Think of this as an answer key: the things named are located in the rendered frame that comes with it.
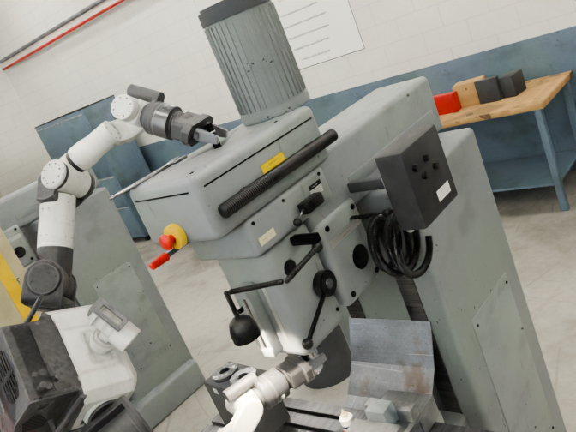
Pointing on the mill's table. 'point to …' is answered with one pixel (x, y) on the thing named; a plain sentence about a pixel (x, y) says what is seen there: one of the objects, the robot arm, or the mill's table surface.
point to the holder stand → (221, 381)
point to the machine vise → (412, 410)
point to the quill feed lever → (325, 283)
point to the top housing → (225, 177)
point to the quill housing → (287, 292)
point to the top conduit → (276, 174)
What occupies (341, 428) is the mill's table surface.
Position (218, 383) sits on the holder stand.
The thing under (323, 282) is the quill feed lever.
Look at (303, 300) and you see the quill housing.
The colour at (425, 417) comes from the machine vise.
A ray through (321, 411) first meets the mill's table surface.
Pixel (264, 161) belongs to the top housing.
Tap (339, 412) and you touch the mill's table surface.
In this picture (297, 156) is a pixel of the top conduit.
